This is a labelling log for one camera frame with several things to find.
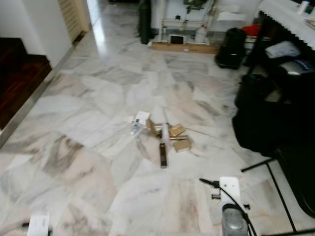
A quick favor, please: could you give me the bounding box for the dark wooden stair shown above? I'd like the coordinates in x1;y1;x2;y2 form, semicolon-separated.
0;37;52;131

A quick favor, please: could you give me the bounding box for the light wooden louvre door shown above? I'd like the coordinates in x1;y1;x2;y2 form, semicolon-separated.
58;0;92;42

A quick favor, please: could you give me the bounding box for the small clear plastic bottle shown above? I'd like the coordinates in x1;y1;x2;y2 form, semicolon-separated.
128;118;142;137

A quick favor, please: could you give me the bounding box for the white paper card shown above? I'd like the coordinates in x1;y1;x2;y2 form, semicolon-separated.
134;111;151;125

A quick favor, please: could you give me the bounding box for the brown cardboard scrap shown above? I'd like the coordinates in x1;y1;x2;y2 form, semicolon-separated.
169;124;187;137
146;119;162;138
173;138;192;152

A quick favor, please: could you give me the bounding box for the white plastic tube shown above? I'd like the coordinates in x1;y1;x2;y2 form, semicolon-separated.
161;112;170;143

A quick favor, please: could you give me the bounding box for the dark brown flat bar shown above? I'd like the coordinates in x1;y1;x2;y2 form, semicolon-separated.
159;142;168;169

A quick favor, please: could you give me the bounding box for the tall black bag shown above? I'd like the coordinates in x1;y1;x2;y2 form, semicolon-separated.
138;0;153;45

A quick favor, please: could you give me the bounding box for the small white framed screen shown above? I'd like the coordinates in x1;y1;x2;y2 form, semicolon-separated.
169;33;185;45

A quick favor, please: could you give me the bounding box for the flat brown cardboard box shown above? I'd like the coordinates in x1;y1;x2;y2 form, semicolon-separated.
150;41;220;55

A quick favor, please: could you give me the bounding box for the white metal rack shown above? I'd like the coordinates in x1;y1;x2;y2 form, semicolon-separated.
157;0;222;45

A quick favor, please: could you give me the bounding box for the white plastic jug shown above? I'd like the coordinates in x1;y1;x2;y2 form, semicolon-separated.
194;24;208;44

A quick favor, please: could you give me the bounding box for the white folded cloth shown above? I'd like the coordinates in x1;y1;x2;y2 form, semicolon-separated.
217;11;247;22

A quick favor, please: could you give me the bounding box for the red plastic basin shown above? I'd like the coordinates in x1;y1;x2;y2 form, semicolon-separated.
242;24;260;37

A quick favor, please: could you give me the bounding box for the large black bag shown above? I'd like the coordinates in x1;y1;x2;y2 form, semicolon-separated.
232;59;315;158

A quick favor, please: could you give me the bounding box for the light grey bundled cloth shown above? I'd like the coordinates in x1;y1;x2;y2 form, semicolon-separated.
265;40;301;59

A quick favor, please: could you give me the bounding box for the silver grey round cover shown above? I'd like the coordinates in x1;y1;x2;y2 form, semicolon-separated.
281;59;315;77

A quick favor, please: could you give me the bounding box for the white scalloped tablecloth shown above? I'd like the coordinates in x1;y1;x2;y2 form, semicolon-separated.
258;0;315;47

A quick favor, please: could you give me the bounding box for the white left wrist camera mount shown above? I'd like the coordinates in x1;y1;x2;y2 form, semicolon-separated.
28;212;50;236

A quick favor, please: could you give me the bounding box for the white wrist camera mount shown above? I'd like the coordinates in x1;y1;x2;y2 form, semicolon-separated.
219;177;243;207
28;212;50;236

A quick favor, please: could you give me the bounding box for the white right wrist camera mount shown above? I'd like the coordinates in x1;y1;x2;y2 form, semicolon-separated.
219;177;243;207

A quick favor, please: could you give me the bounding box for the black metal frame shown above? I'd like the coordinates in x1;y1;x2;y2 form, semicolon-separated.
241;157;315;234

